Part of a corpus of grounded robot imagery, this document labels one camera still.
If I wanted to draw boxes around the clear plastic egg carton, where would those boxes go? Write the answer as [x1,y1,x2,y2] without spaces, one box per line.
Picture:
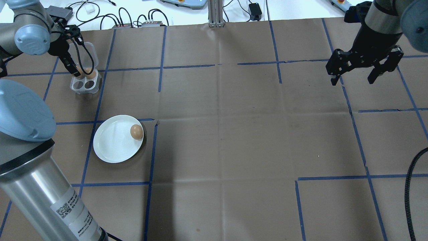
[69,42,102,95]

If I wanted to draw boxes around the white round plate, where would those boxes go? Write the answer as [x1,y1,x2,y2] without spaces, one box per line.
[93,115,144,164]

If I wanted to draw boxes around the grey docking box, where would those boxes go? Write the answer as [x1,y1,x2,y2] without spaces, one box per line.
[47,6,73,20]

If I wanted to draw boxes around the blue grey teach pendant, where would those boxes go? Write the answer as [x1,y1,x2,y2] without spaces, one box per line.
[329,0,351,12]
[160,0,208,10]

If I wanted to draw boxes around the black power adapter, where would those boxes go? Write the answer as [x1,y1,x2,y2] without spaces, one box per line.
[249,3,262,20]

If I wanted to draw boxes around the black charger cable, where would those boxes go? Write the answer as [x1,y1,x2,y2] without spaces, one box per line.
[67,1,117,24]

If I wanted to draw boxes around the black hub cable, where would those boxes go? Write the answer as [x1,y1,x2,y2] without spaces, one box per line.
[147,8,170,26]
[118,7,135,26]

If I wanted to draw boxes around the aluminium profile post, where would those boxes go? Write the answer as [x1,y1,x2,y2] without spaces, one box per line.
[207,0,225,28]

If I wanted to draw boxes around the black arm hanging cable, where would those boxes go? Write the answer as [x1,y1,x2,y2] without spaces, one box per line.
[404,147,428,241]

